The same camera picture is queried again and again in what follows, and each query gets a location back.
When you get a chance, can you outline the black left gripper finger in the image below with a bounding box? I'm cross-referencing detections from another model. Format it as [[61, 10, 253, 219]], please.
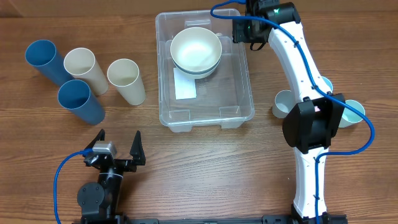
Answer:
[[130, 131, 146, 166], [85, 129, 105, 149]]

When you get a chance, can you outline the cream bowl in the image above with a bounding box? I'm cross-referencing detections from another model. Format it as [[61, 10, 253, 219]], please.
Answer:
[[170, 27, 223, 71], [175, 65, 217, 80]]

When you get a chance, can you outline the dark blue bowl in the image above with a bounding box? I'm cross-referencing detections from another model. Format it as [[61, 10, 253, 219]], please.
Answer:
[[172, 59, 221, 75]]

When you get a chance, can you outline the light blue small cup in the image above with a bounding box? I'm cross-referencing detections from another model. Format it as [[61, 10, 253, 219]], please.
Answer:
[[322, 77, 333, 91]]

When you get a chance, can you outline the teal small cup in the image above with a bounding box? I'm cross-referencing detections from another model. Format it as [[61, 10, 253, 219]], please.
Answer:
[[339, 100, 366, 128]]

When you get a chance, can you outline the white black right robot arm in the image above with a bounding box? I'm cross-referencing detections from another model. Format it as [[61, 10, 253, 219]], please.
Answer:
[[233, 1, 348, 223]]

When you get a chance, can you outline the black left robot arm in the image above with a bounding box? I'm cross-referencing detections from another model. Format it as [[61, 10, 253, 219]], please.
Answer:
[[77, 129, 146, 224]]

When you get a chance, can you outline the dark blue tumbler front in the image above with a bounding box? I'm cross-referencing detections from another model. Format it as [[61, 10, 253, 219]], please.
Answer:
[[57, 80, 105, 125]]

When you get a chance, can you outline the dark blue tumbler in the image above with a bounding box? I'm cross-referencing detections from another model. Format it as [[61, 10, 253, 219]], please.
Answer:
[[57, 80, 105, 125], [25, 39, 74, 86]]

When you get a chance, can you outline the clear plastic storage bin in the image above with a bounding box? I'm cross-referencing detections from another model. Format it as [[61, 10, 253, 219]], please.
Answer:
[[155, 11, 254, 133]]

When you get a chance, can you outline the cream tumbler centre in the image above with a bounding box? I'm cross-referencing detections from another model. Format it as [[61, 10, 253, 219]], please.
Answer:
[[107, 58, 146, 106]]

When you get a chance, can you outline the cream tumbler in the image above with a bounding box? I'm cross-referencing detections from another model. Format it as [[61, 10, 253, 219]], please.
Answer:
[[107, 58, 146, 106], [63, 47, 108, 95]]

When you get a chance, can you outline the cream tumbler left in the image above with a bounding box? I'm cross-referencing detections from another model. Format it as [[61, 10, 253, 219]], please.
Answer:
[[63, 47, 108, 95]]

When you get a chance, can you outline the white label in bin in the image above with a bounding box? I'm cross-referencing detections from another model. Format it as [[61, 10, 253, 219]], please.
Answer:
[[174, 68, 197, 100]]

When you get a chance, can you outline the grey small cup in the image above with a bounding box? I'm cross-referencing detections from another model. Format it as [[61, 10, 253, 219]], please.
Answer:
[[272, 90, 296, 119]]

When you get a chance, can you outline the dark blue tumbler far left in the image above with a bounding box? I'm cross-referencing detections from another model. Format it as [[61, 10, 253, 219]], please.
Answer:
[[25, 39, 74, 86]]

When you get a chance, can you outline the blue left camera cable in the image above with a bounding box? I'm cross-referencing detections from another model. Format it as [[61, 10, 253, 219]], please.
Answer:
[[53, 148, 94, 224]]

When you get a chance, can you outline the blue camera cable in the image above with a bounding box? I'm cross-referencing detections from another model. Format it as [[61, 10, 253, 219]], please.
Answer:
[[53, 148, 94, 224], [210, 0, 376, 224]]

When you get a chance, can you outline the blue right camera cable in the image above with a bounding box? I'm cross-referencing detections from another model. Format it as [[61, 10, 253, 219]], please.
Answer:
[[210, 0, 376, 224]]

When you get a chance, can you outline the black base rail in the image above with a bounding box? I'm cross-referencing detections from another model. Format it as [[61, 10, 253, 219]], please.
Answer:
[[73, 215, 297, 224]]

